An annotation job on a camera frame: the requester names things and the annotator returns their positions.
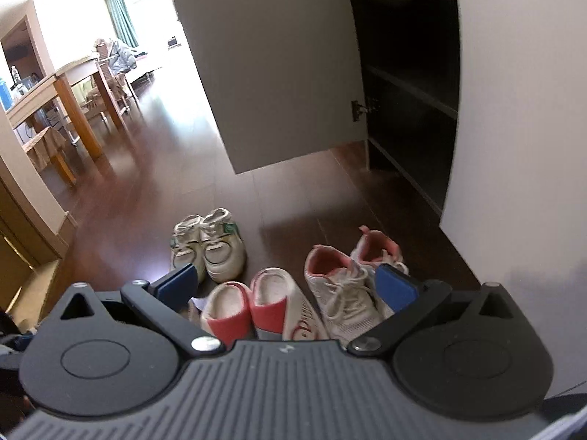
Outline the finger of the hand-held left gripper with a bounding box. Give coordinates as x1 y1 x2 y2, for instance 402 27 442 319
0 332 35 355

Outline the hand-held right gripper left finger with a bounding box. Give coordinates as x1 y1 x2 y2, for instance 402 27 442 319
59 263 226 357

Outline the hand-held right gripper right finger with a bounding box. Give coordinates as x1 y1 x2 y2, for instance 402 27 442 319
347 264 517 357

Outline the white pink sneaker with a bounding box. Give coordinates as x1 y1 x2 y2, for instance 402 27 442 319
305 245 391 342
351 225 410 281

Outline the white sneaker green heel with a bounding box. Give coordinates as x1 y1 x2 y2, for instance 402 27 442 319
201 208 248 283
171 214 207 281

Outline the cream slipper red trim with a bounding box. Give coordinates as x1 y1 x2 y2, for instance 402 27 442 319
199 282 252 350
250 267 327 342

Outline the wooden stool with cloth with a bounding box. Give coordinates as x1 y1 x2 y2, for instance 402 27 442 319
21 126 79 188

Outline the wooden table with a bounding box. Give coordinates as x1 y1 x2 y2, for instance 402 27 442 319
4 52 130 162

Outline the dark shoe cabinet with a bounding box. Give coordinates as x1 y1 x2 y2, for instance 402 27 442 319
344 0 462 229

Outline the chair with draped clothes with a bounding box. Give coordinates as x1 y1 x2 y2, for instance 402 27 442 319
94 37 139 116

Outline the green curtain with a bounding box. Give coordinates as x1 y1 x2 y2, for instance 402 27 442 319
103 0 139 50

